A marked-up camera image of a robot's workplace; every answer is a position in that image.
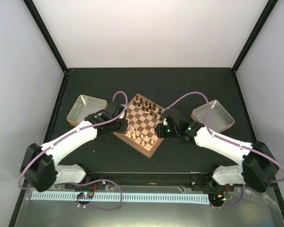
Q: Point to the left controller circuit board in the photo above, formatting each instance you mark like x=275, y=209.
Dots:
x=85, y=195

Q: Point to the black frame post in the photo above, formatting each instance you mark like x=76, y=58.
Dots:
x=45, y=33
x=269, y=7

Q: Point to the black right frame post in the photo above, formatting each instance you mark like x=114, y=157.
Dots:
x=269, y=7

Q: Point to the white slotted cable duct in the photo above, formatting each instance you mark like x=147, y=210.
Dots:
x=124, y=197

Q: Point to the pink metal tin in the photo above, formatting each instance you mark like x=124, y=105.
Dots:
x=219, y=121

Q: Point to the right controller circuit board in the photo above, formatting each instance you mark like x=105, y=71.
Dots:
x=222, y=197

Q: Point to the black rear mounting rail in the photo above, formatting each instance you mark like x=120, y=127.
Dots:
x=202, y=181

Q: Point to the controller circuit board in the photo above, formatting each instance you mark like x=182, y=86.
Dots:
x=222, y=197
x=85, y=195

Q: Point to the black left frame post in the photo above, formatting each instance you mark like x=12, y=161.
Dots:
x=45, y=33

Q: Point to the yellow metal tin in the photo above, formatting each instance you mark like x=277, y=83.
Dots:
x=83, y=106

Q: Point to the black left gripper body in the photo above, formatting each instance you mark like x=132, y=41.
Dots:
x=121, y=129

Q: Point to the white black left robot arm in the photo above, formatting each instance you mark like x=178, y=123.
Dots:
x=41, y=164

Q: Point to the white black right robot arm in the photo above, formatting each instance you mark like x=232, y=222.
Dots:
x=255, y=166

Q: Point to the wooden chessboard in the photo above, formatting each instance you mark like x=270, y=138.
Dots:
x=143, y=125

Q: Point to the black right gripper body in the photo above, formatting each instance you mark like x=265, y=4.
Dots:
x=163, y=134

